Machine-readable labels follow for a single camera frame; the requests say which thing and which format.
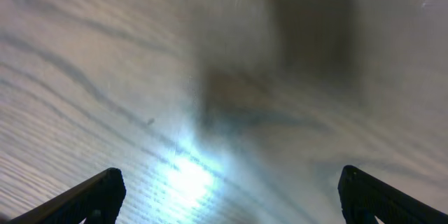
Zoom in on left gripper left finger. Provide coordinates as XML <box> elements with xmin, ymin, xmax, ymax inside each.
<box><xmin>9</xmin><ymin>167</ymin><xmax>126</xmax><ymax>224</ymax></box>

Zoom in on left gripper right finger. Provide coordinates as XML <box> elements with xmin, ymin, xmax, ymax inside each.
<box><xmin>337</xmin><ymin>165</ymin><xmax>447</xmax><ymax>224</ymax></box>

